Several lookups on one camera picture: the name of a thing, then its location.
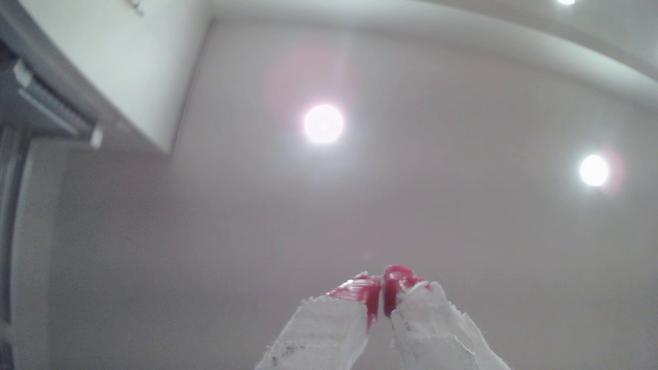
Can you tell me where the gripper finger red tip taped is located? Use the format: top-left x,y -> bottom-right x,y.
383,265 -> 511,370
255,274 -> 381,370

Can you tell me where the grey slatted vent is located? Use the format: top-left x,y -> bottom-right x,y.
0,46 -> 105,151

